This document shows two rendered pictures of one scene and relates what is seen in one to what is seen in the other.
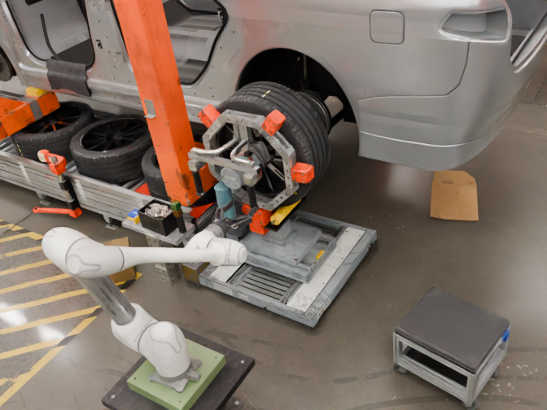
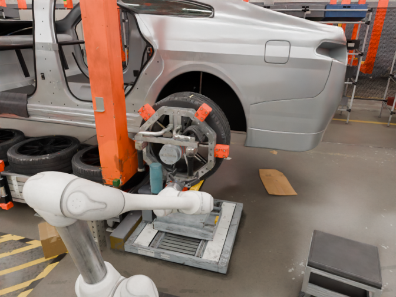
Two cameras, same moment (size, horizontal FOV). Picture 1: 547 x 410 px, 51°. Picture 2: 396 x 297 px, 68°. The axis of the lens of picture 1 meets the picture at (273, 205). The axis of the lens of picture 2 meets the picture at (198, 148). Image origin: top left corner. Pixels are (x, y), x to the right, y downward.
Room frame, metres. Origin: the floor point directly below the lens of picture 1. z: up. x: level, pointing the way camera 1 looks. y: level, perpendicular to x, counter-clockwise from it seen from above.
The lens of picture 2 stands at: (0.75, 0.65, 1.63)
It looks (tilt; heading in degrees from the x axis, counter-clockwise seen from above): 23 degrees down; 339
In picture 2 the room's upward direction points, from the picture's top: 1 degrees clockwise
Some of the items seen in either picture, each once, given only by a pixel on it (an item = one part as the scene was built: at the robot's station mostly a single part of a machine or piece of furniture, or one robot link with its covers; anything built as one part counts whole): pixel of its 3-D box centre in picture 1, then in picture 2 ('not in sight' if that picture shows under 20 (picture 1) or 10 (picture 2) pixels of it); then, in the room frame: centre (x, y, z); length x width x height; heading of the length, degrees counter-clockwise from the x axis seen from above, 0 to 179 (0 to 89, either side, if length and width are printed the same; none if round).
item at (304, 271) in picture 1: (286, 248); (188, 217); (2.69, -0.04, 0.13); 0.50 x 0.36 x 0.10; 53
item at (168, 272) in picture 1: (163, 253); (95, 227); (2.72, 0.71, 0.21); 0.10 x 0.10 x 0.42; 53
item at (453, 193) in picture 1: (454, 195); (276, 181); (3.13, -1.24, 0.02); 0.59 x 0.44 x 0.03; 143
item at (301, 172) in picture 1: (302, 172); (221, 151); (2.39, -0.17, 0.85); 0.09 x 0.08 x 0.07; 53
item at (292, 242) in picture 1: (278, 223); (185, 198); (2.71, -0.01, 0.32); 0.40 x 0.30 x 0.28; 53
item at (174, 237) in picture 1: (158, 225); not in sight; (2.71, 0.68, 0.44); 0.43 x 0.17 x 0.03; 53
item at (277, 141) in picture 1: (250, 161); (177, 145); (2.58, 0.09, 0.85); 0.54 x 0.07 x 0.54; 53
